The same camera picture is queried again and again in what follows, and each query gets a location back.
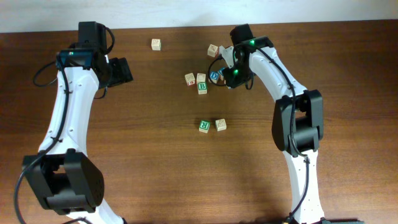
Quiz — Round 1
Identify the wooden block green letter B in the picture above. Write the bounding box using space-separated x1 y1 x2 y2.
197 82 208 95

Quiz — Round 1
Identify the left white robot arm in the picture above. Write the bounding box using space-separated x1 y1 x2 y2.
22 49 125 223

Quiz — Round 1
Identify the wooden block green letter R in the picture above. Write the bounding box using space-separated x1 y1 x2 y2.
198 120 211 133

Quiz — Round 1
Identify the wooden block blue number 5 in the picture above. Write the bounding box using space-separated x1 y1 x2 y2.
218 67 225 81

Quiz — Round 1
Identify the wooden block red side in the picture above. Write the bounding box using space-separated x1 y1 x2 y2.
207 44 218 57

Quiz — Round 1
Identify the wooden block blue letter D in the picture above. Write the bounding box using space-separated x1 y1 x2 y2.
208 72 220 83

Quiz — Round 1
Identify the wooden block red letter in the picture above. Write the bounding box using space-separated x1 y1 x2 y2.
184 73 196 86

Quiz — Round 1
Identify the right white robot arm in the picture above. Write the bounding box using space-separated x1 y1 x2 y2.
221 36 324 223

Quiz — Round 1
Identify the far wooden block green side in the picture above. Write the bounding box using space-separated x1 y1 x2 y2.
151 39 162 51

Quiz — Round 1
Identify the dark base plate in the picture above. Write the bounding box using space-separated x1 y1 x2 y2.
316 219 365 224

